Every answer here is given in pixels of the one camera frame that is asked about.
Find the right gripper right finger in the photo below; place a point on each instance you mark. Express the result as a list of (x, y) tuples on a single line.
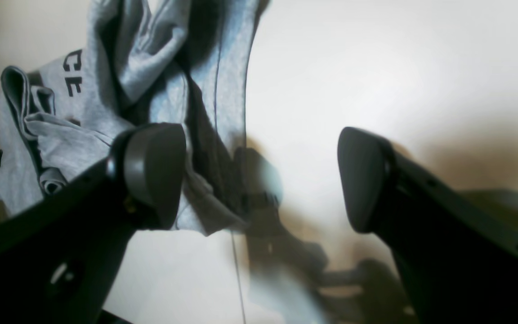
[(456, 252)]

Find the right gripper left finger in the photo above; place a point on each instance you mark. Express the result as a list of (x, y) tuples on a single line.
[(59, 259)]

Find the grey T-shirt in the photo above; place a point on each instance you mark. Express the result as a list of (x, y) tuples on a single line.
[(184, 63)]

